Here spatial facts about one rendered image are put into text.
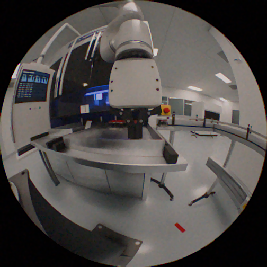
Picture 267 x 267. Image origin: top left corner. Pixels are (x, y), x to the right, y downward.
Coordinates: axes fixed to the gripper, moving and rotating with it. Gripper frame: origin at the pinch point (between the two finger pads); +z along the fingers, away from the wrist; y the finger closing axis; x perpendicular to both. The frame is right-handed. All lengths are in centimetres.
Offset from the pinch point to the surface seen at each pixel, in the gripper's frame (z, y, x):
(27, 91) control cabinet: -34, 89, -1
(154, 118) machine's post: -1.1, -10.6, -35.1
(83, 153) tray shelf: 4.4, 11.7, 3.2
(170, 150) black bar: 2.4, -6.8, 3.4
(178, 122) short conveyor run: 2, -34, -46
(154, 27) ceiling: -201, -38, -94
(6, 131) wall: -21, 544, 73
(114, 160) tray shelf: 4.4, 3.6, 4.2
